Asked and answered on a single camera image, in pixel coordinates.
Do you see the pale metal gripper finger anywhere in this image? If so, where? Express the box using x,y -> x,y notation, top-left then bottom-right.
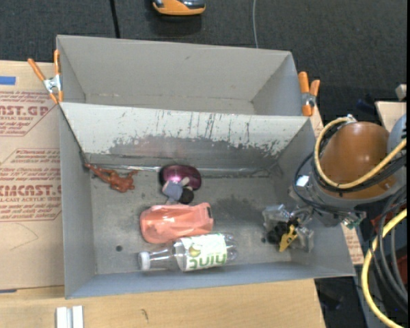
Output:
295,226 -> 316,254
262,203 -> 292,231

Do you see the yellow and black clip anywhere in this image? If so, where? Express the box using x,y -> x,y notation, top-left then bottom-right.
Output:
265,218 -> 301,253

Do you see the clear plastic bottle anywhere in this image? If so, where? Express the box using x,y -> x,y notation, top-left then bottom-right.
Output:
137,232 -> 238,273

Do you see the dark brown ball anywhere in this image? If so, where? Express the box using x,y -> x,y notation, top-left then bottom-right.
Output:
178,187 -> 195,205

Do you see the purple computer mouse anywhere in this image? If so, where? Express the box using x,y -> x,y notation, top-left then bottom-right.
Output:
158,164 -> 203,193

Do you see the pink plastic spray bottle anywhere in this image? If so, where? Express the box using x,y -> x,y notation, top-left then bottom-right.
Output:
139,202 -> 215,245

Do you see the small grey block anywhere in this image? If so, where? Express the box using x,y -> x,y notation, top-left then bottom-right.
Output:
161,179 -> 185,200

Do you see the grey metal bin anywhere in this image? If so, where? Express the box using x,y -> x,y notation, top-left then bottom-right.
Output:
55,34 -> 358,300

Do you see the orange toy figure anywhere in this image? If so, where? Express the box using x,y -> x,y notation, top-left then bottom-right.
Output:
84,162 -> 139,194

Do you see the brown cardboard board red print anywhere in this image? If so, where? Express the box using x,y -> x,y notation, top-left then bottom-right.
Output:
0,59 -> 66,295

